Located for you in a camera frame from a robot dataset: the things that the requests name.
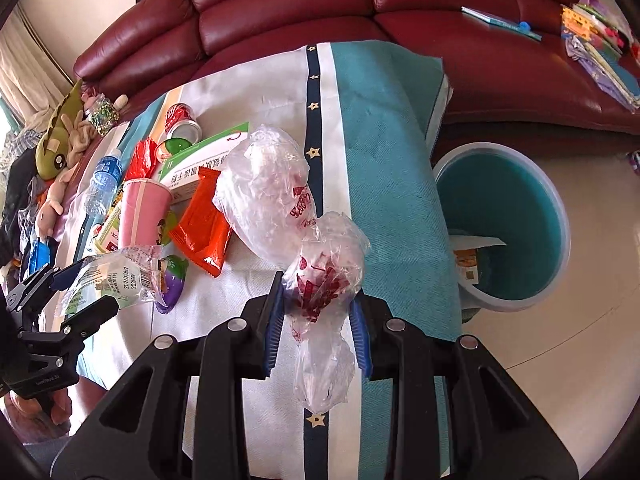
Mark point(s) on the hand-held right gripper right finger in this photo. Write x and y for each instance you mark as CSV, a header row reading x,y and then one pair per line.
x,y
361,342

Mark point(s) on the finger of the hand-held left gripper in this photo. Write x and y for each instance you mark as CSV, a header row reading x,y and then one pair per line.
x,y
85,317
35,282

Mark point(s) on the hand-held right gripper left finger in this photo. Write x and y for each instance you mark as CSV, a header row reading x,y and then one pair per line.
x,y
272,322

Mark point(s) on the clear printed food package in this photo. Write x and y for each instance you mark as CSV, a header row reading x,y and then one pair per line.
x,y
112,275

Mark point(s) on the small clear plastic bag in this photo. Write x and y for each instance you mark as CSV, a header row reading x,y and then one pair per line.
x,y
325,260

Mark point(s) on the orange snack wrapper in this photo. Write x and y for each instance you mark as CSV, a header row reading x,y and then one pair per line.
x,y
202,225

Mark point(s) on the pink paper cup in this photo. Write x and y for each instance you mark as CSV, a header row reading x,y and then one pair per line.
x,y
142,210

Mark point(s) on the teal round bin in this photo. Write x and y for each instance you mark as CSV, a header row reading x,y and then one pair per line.
x,y
505,200

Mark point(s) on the blue plastic item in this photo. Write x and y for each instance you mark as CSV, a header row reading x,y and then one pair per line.
x,y
40,255

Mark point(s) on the pink plush toy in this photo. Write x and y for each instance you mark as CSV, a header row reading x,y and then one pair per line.
x,y
52,205

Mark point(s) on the dark cloth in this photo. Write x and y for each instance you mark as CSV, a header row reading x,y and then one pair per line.
x,y
17,195

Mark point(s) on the green white carton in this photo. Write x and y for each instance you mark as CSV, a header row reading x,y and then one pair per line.
x,y
107,230

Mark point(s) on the clear plastic water bottle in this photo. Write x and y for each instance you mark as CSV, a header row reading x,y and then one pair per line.
x,y
102,180

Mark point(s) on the printed paper packet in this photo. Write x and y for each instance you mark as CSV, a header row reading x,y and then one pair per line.
x,y
467,260

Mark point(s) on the large clear plastic bag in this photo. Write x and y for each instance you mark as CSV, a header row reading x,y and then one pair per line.
x,y
260,185

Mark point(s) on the green plush toy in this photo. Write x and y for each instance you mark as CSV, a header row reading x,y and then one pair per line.
x,y
57,135

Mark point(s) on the beige plush toy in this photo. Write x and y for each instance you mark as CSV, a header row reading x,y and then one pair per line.
x,y
80,140

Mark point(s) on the red crinkled wrapper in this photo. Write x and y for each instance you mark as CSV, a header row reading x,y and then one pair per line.
x,y
142,157

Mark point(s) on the white teal star tablecloth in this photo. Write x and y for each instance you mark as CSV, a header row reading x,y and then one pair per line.
x,y
395,170

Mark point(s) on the glitter filled jar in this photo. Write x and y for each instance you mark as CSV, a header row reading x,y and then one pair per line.
x,y
102,115

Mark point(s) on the white green medicine box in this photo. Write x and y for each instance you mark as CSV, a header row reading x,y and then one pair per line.
x,y
210,152

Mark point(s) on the green plastic toy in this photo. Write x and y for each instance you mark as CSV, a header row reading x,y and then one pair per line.
x,y
175,147

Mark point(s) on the beige curtain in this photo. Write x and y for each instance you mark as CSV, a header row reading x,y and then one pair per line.
x,y
30,70

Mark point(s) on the red soda can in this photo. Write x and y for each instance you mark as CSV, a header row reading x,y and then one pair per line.
x,y
180,115

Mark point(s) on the dark red leather sofa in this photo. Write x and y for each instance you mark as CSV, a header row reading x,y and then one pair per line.
x,y
450,70

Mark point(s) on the thin teal book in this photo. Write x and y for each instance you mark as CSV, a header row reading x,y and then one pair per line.
x,y
495,21

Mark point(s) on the small blue cap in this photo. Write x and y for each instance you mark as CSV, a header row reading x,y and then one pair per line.
x,y
524,25

